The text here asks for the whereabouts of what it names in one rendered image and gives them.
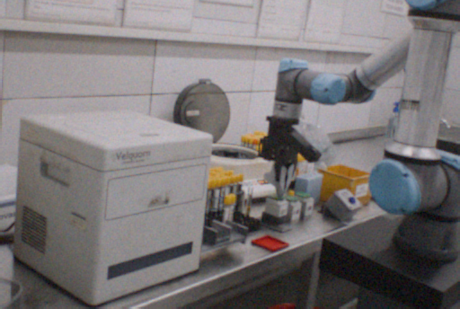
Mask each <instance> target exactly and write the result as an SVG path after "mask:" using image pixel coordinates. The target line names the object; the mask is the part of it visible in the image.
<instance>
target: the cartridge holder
mask: <svg viewBox="0 0 460 309"><path fill-rule="evenodd" d="M288 217H289V214H288V213H286V214H285V215H284V216H273V215H272V214H270V213H265V212H264V211H263V212H262V213H261V216H257V217H255V218H257V219H260V220H261V224H262V225H265V226H267V227H271V228H273V229H275V230H278V231H280V232H284V231H287V230H289V229H292V228H293V225H294V224H292V223H289V222H288Z"/></svg>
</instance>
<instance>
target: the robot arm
mask: <svg viewBox="0 0 460 309"><path fill-rule="evenodd" d="M404 1H405V2H406V4H407V5H408V6H409V10H408V14H407V19H408V21H409V22H410V25H407V26H406V28H403V29H402V31H400V32H399V33H398V34H396V35H395V36H394V37H393V38H392V39H390V40H389V41H387V42H386V44H384V45H383V47H381V48H380V49H379V50H377V51H376V52H375V53H373V55H372V56H370V57H369V58H367V59H366V60H365V61H364V62H362V63H361V64H360V65H359V66H357V67H356V69H353V70H352V72H351V73H348V74H338V73H328V72H316V71H313V70H309V69H308V62H306V61H304V60H301V59H296V58H289V57H283V58H282V59H281V60H280V61H279V71H278V72H277V76H278V78H277V83H276V89H275V100H274V105H273V111H272V114H273V115H271V116H266V121H268V122H269V125H268V135H267V136H264V137H262V138H260V143H259V148H258V154H257V157H260V158H263V160H264V161H269V162H270V161H275V163H274V164H273V165H272V166H271V171H270V172H265V173H264V180H265V181H267V182H268V183H269V184H271V185H273V186H275V190H276V193H277V195H278V197H279V198H280V197H282V196H283V194H284V193H285V192H286V189H287V188H288V186H289V183H290V182H291V180H292V178H293V175H294V173H295V170H296V164H297V157H298V154H300V155H301V156H302V157H304V159H305V160H307V162H308V163H316V162H317V161H318V160H319V159H320V158H321V156H322V154H321V153H320V152H319V151H318V150H317V149H316V148H314V147H313V146H312V145H311V144H310V143H309V142H308V141H307V139H305V138H304V136H302V135H301V134H300V132H297V131H296V129H295V128H292V125H299V122H300V118H301V114H302V109H303V103H304V100H307V101H312V102H317V103H319V104H322V105H331V106H332V105H336V104H338V103H352V104H362V103H367V102H369V101H372V100H373V98H374V96H375V94H376V89H377V88H378V87H379V86H381V85H382V84H384V83H386V81H387V80H390V78H392V77H393V76H395V75H396V74H397V73H399V72H400V71H401V70H402V69H404V68H405V67H406V69H405V74H404V78H403V87H402V94H401V102H400V107H399V111H398V115H397V123H396V128H395V132H394V140H393V141H392V142H391V143H389V144H388V145H387V146H385V150H384V158H383V160H381V161H380V162H378V163H377V164H376V165H375V166H373V168H372V170H371V171H370V173H369V178H368V187H369V192H370V195H371V196H372V198H373V199H374V201H375V203H376V205H377V206H379V207H380V208H381V209H383V210H384V212H387V213H390V214H392V215H403V218H402V219H401V220H400V223H399V224H398V225H397V226H396V228H395V230H394V234H393V241H394V243H396V245H397V246H398V247H400V248H401V249H403V250H405V251H407V252H408V253H412V254H413V255H416V256H418V257H422V258H424V259H427V260H438V261H452V260H455V259H457V257H458V254H459V252H460V235H459V221H460V156H457V155H454V154H451V153H446V152H444V151H441V150H437V149H436V147H435V144H436V141H437V137H438V126H439V122H440V119H441V111H442V107H443V103H444V95H445V91H446V87H447V77H448V73H449V69H450V61H451V57H452V54H453V49H454V43H455V38H456V33H457V32H460V0H404ZM260 151H261V153H260Z"/></svg>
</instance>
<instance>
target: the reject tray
mask: <svg viewBox="0 0 460 309"><path fill-rule="evenodd" d="M251 243H252V244H253V245H257V246H259V247H261V248H264V249H266V250H268V251H269V252H277V251H278V250H281V249H283V248H287V247H288V246H289V243H287V242H283V241H281V240H280V239H278V238H274V237H272V236H270V235H268V234H267V235H264V236H263V237H261V238H256V239H253V240H251Z"/></svg>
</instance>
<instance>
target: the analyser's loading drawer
mask: <svg viewBox="0 0 460 309"><path fill-rule="evenodd" d="M247 231H248V227H244V226H242V225H239V224H236V223H234V222H232V221H230V220H226V223H225V224H222V223H220V222H218V221H216V220H213V221H212V226H211V228H210V227H206V226H204V232H203V238H202V244H201V250H200V255H202V254H204V253H207V252H212V251H214V250H217V249H219V248H224V247H226V246H228V245H232V244H235V243H242V244H246V236H247Z"/></svg>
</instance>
